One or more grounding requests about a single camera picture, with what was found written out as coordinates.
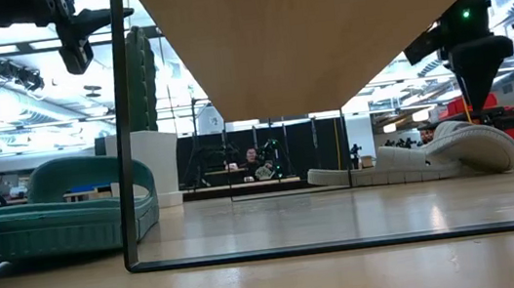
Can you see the black ceiling device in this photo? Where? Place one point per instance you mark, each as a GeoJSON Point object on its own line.
{"type": "Point", "coordinates": [20, 75]}

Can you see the white plant pot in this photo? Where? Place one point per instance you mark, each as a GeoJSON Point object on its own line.
{"type": "Point", "coordinates": [156, 166]}

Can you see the green rubber slide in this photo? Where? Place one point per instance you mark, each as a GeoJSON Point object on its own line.
{"type": "Point", "coordinates": [51, 228]}

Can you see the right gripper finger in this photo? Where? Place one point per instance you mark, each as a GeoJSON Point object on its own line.
{"type": "Point", "coordinates": [481, 87]}

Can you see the green cactus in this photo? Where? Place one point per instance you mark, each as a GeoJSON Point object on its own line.
{"type": "Point", "coordinates": [141, 79]}

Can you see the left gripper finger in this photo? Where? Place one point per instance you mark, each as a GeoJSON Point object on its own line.
{"type": "Point", "coordinates": [94, 21]}

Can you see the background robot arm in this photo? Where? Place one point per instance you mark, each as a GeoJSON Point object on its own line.
{"type": "Point", "coordinates": [270, 154]}

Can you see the person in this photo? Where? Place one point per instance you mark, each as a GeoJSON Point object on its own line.
{"type": "Point", "coordinates": [251, 157]}

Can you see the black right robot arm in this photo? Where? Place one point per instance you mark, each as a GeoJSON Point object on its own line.
{"type": "Point", "coordinates": [465, 0]}

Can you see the black partition screen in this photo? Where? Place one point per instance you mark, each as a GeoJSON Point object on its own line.
{"type": "Point", "coordinates": [306, 147]}

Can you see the wooden shelf with black frame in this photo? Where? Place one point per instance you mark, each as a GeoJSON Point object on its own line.
{"type": "Point", "coordinates": [322, 32]}

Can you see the grey rubber slide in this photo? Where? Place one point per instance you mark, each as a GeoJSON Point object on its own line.
{"type": "Point", "coordinates": [364, 175]}
{"type": "Point", "coordinates": [483, 145]}

